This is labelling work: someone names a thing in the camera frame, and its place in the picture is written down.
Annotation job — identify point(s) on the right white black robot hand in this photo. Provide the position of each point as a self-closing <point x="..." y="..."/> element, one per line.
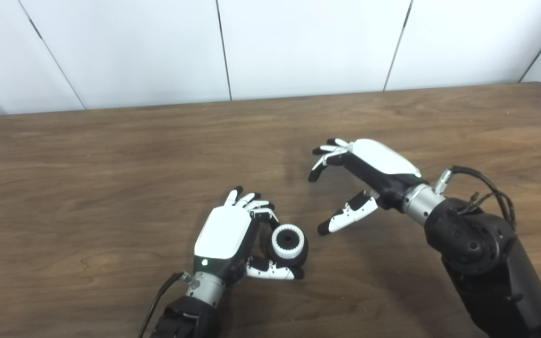
<point x="383" y="162"/>

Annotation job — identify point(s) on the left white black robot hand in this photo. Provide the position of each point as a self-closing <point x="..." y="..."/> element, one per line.
<point x="223" y="232"/>

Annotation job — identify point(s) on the round black plastic part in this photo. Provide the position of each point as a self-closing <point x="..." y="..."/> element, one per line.
<point x="301" y="259"/>

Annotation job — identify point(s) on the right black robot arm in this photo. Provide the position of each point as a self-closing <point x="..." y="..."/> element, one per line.
<point x="486" y="267"/>

